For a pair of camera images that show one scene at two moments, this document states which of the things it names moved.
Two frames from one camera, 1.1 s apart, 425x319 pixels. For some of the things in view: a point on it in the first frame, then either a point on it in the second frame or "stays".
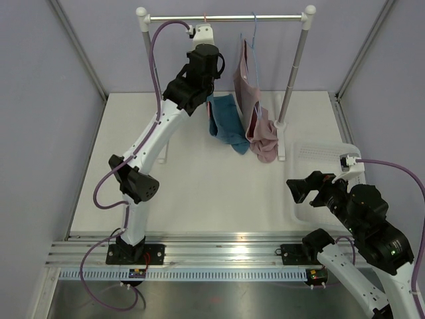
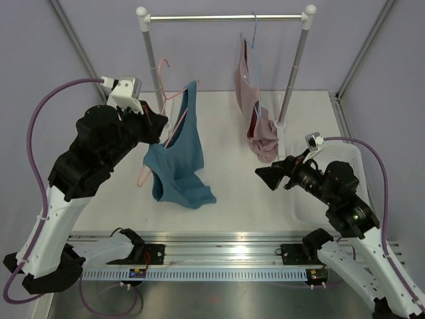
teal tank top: (226, 123) to (176, 168)
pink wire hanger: (208, 102) to (148, 171)
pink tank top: (261, 132) stays
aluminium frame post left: (60, 11) stays
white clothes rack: (308, 12) stays
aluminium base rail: (185, 250) stays
